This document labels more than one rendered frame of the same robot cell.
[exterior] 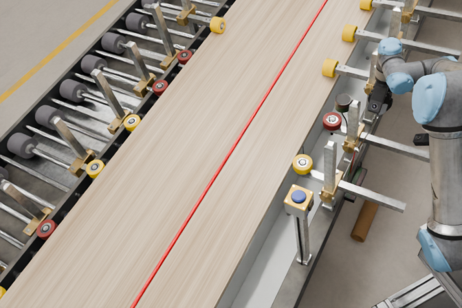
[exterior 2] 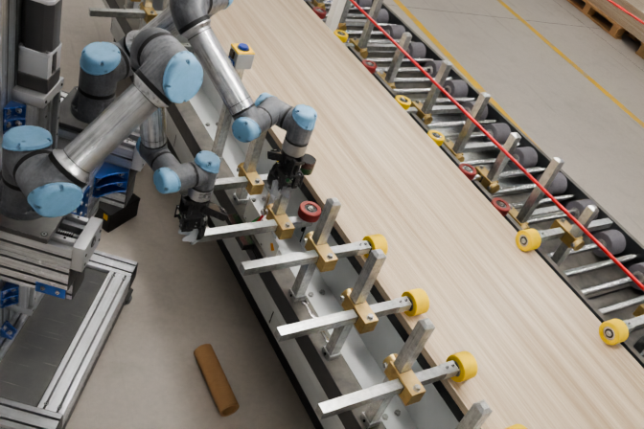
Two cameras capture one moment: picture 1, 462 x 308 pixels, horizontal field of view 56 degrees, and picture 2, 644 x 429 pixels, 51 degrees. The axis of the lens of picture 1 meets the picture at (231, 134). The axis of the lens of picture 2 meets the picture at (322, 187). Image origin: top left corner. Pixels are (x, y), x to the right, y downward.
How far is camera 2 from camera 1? 2.68 m
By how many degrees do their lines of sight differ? 66
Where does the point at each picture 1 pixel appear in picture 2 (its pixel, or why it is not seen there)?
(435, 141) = not seen: hidden behind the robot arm
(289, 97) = (368, 211)
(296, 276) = (208, 146)
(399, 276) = (133, 352)
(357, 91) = (350, 353)
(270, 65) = (427, 234)
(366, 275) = (164, 331)
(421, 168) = not seen: outside the picture
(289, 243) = not seen: hidden behind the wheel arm
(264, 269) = (235, 158)
